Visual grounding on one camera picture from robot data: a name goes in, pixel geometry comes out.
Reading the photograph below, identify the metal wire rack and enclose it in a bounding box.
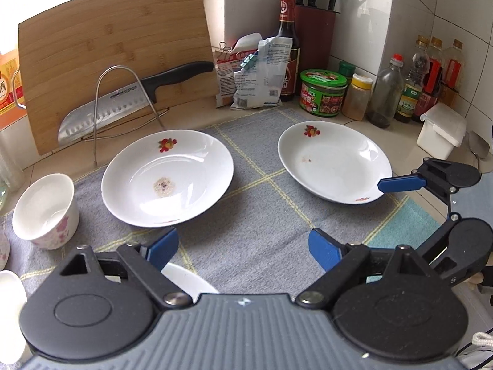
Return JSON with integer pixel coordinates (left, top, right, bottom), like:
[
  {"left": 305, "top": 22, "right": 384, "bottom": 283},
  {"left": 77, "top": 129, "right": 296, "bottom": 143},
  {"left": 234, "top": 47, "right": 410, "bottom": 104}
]
[{"left": 83, "top": 65, "right": 170, "bottom": 168}]

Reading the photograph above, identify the grey checked cloth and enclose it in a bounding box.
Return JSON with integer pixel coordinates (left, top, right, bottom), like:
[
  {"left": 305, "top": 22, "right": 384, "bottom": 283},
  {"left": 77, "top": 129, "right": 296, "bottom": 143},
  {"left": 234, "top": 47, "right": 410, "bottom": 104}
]
[{"left": 0, "top": 108, "right": 440, "bottom": 305}]

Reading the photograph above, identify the metal spatula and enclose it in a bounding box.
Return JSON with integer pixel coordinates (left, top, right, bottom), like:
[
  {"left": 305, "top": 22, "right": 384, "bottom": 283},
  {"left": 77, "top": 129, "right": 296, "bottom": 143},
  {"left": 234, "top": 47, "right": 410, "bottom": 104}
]
[{"left": 468, "top": 131, "right": 491, "bottom": 170}]

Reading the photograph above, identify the dark vinegar bottle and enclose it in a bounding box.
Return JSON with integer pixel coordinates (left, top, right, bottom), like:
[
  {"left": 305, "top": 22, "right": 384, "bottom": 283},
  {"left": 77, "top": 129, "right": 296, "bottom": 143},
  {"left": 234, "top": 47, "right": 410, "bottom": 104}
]
[{"left": 275, "top": 0, "right": 301, "bottom": 103}]

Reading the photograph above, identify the white and red bag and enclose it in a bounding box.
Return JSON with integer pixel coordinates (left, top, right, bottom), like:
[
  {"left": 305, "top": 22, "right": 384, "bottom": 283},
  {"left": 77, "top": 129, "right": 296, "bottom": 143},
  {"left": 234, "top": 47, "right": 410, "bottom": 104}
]
[{"left": 213, "top": 33, "right": 266, "bottom": 109}]

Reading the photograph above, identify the bamboo cutting board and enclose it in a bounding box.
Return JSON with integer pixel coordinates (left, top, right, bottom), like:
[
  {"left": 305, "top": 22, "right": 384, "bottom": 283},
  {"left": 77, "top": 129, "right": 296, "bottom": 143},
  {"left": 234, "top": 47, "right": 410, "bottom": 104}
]
[{"left": 18, "top": 0, "right": 220, "bottom": 157}]

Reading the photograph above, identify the red-capped glass bottle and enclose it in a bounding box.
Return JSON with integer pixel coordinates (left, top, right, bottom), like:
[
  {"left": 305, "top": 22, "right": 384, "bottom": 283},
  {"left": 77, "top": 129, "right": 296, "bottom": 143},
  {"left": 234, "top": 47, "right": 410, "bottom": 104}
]
[{"left": 366, "top": 54, "right": 405, "bottom": 129}]

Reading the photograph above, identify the orange liquor bottle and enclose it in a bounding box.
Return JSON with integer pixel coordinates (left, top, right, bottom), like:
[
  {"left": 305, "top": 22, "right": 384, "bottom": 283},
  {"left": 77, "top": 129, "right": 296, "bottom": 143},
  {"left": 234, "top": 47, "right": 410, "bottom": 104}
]
[{"left": 0, "top": 52, "right": 28, "bottom": 132}]

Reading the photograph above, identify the small-stain white fruit-print plate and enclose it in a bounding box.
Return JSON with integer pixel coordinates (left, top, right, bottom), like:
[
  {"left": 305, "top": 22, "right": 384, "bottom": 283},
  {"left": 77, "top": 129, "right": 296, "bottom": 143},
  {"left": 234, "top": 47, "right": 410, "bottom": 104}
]
[{"left": 277, "top": 121, "right": 393, "bottom": 204}]

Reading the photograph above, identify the clear glass jar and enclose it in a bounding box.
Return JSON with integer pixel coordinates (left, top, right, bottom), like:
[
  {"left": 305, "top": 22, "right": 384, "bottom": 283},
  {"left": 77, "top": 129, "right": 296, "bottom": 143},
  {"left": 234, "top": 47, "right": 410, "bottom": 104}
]
[{"left": 0, "top": 123, "right": 24, "bottom": 193}]

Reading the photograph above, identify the white braided cord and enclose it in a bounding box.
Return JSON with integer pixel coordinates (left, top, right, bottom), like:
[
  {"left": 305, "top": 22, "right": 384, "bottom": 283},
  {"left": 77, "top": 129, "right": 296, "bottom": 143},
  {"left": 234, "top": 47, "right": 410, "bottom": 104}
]
[{"left": 472, "top": 331, "right": 493, "bottom": 356}]

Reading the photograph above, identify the black-handled cleaver knife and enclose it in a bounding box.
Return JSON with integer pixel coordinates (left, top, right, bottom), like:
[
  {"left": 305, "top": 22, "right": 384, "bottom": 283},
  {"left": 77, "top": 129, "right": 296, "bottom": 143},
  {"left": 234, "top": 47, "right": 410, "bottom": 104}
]
[{"left": 58, "top": 61, "right": 214, "bottom": 147}]

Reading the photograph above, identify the white printed plastic bag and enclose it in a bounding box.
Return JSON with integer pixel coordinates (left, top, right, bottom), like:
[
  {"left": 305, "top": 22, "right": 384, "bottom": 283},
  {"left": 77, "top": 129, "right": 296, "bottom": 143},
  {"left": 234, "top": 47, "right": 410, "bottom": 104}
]
[{"left": 230, "top": 36, "right": 294, "bottom": 112}]

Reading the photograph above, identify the speckled-stain white fruit-print plate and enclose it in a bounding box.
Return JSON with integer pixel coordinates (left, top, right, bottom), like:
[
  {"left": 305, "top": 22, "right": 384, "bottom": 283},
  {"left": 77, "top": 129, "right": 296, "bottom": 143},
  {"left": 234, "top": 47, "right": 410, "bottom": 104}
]
[{"left": 101, "top": 130, "right": 234, "bottom": 228}]

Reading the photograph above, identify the wire binder clip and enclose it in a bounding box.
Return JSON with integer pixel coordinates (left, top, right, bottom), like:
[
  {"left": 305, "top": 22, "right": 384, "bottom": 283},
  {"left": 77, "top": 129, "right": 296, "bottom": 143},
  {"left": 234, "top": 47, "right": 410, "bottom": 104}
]
[{"left": 218, "top": 41, "right": 239, "bottom": 62}]

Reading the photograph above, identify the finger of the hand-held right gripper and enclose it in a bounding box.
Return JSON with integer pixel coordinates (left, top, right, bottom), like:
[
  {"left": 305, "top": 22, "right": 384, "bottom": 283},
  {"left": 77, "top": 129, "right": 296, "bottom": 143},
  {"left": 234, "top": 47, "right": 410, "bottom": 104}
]
[
  {"left": 420, "top": 213, "right": 463, "bottom": 269},
  {"left": 377, "top": 157, "right": 454, "bottom": 202}
]

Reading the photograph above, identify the white plastic box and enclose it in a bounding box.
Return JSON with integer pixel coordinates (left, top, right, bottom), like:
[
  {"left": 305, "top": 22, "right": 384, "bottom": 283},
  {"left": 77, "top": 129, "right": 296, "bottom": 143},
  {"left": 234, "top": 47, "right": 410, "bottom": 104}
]
[{"left": 417, "top": 103, "right": 467, "bottom": 158}]

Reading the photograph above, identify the green-capped spice jar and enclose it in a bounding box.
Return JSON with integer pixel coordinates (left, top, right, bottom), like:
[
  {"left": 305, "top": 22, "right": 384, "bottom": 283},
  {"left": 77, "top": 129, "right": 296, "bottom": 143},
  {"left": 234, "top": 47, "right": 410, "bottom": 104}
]
[{"left": 338, "top": 61, "right": 356, "bottom": 85}]

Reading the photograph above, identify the red-label dark bottle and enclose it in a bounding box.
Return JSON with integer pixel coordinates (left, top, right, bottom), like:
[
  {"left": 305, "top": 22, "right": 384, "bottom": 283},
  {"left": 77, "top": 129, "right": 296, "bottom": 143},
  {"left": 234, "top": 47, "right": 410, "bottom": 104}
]
[{"left": 412, "top": 36, "right": 443, "bottom": 123}]

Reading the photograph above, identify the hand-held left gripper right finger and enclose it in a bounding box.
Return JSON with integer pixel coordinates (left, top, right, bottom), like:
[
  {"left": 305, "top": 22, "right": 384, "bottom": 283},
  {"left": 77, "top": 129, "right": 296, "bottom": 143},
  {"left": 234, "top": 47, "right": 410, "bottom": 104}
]
[{"left": 295, "top": 228, "right": 438, "bottom": 309}]

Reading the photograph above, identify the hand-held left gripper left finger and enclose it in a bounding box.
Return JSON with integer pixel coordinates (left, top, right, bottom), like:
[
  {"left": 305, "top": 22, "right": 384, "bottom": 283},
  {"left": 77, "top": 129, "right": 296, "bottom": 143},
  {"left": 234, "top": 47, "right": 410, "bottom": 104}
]
[{"left": 58, "top": 228, "right": 192, "bottom": 311}]

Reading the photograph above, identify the green-label oil bottle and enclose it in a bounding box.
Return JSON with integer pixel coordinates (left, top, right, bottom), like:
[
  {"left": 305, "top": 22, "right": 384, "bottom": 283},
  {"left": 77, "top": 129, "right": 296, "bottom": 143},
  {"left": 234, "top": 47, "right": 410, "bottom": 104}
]
[{"left": 395, "top": 35, "right": 430, "bottom": 124}]

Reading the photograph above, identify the green-lidded sauce jar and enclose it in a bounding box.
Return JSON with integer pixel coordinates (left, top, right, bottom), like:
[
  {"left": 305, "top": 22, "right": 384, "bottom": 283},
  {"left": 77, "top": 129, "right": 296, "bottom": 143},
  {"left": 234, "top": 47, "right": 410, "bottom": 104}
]
[{"left": 299, "top": 69, "right": 348, "bottom": 118}]

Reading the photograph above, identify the yellow-capped spice bottle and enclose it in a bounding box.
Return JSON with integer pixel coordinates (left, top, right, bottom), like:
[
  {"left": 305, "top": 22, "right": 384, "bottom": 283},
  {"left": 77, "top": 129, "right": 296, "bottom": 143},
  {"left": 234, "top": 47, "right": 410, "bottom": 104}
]
[{"left": 341, "top": 74, "right": 373, "bottom": 121}]

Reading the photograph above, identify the dark red knife block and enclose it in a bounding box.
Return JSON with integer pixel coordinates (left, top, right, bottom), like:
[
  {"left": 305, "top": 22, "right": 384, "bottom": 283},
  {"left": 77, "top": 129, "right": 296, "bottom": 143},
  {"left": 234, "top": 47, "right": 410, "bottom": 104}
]
[{"left": 295, "top": 4, "right": 337, "bottom": 81}]

